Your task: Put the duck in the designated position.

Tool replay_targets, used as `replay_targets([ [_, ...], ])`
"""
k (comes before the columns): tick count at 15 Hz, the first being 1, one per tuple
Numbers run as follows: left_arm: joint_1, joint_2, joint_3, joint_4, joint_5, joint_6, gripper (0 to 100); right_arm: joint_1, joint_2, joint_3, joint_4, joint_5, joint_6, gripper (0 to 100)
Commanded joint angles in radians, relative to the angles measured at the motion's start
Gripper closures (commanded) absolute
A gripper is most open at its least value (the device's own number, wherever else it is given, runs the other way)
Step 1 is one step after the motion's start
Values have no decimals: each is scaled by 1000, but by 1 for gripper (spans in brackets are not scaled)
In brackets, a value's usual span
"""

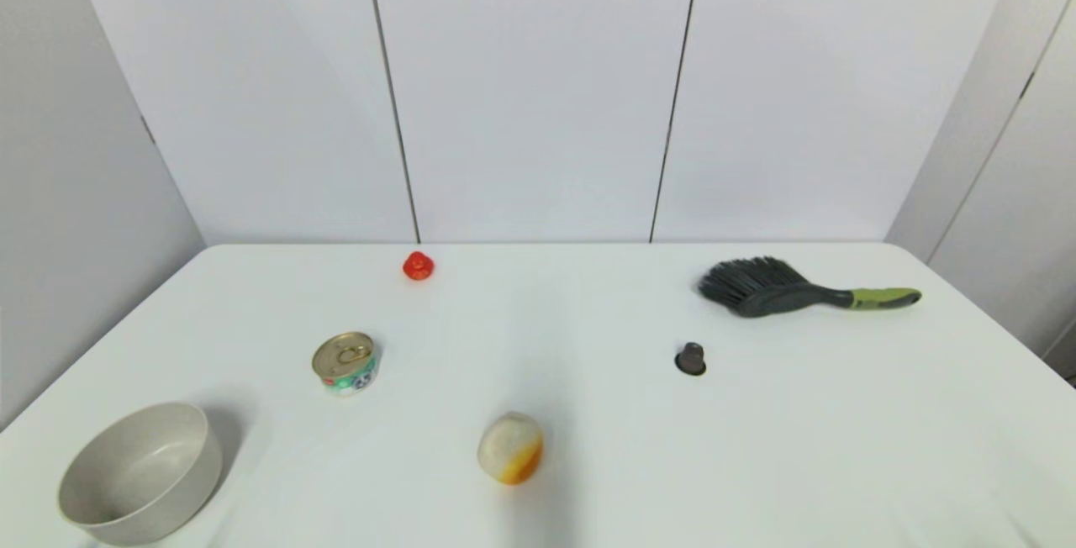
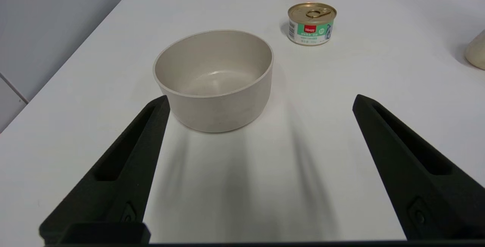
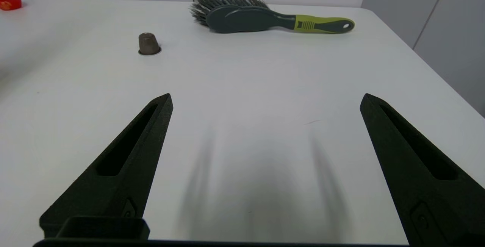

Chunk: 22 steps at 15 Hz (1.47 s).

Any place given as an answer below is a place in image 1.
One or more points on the dark coffee capsule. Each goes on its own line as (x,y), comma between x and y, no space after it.
(691,359)

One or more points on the red rubber duck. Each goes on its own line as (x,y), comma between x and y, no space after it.
(418,266)

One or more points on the white and orange ball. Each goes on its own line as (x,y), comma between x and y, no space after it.
(509,448)

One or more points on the grey-beige bowl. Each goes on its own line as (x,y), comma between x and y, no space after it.
(139,474)

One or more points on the small tin can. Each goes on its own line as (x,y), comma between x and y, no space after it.
(345,362)

